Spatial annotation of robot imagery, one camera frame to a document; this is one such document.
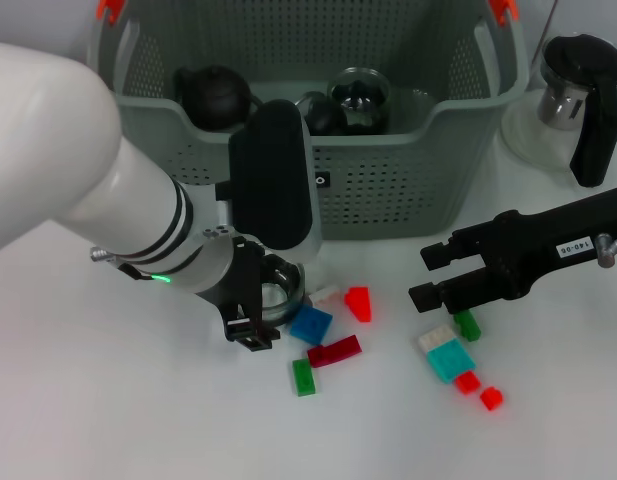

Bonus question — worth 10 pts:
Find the cyan square toy plate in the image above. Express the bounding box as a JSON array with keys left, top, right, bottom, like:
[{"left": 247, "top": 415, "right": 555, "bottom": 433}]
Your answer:
[{"left": 426, "top": 338, "right": 478, "bottom": 385}]

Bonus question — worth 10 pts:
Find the glass teapot black handle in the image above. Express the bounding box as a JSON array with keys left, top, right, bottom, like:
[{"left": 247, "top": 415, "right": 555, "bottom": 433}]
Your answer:
[{"left": 500, "top": 33, "right": 617, "bottom": 189}]

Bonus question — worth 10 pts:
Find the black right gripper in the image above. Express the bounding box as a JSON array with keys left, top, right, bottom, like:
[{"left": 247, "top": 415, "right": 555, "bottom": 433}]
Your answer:
[{"left": 407, "top": 187, "right": 617, "bottom": 314}]

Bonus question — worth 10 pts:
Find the dark clay teapot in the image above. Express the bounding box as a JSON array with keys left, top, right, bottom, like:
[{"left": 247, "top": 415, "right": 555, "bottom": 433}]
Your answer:
[{"left": 173, "top": 64, "right": 259, "bottom": 132}]

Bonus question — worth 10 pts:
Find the dark red long brick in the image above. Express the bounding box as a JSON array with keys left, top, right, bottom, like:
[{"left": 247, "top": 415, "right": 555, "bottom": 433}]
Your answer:
[{"left": 306, "top": 334, "right": 363, "bottom": 369}]

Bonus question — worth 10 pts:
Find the blue square toy plate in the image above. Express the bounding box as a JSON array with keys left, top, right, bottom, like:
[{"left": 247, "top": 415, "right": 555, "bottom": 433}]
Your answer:
[{"left": 287, "top": 305, "right": 334, "bottom": 346}]

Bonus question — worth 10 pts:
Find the red sloped toy brick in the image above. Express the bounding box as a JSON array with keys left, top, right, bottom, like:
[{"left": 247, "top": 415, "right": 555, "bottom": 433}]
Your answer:
[{"left": 344, "top": 285, "right": 377, "bottom": 324}]

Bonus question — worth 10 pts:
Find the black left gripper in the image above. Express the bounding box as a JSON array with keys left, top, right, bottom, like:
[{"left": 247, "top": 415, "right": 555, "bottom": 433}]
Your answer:
[{"left": 195, "top": 238, "right": 281, "bottom": 354}]

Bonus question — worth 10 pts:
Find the white toy brick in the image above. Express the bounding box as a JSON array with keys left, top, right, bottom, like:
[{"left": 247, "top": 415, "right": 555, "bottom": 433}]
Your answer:
[
  {"left": 418, "top": 324, "right": 457, "bottom": 354},
  {"left": 309, "top": 283, "right": 342, "bottom": 307}
]

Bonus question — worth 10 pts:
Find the grey perforated storage bin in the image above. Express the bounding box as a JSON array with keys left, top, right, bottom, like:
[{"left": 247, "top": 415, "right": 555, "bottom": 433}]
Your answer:
[{"left": 86, "top": 0, "right": 532, "bottom": 241}]

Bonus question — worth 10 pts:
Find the small red toy brick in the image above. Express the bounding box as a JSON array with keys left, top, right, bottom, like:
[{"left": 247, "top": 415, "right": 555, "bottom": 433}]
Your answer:
[
  {"left": 456, "top": 370, "right": 482, "bottom": 395},
  {"left": 480, "top": 385, "right": 504, "bottom": 412}
]

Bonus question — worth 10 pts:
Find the green toy brick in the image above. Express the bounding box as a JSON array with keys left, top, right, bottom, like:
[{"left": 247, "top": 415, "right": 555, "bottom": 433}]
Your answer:
[
  {"left": 291, "top": 357, "right": 319, "bottom": 399},
  {"left": 453, "top": 309, "right": 483, "bottom": 342}
]

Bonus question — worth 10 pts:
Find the thin dark wall strip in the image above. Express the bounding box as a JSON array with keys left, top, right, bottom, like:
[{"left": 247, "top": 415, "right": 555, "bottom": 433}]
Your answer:
[{"left": 539, "top": 0, "right": 560, "bottom": 52}]

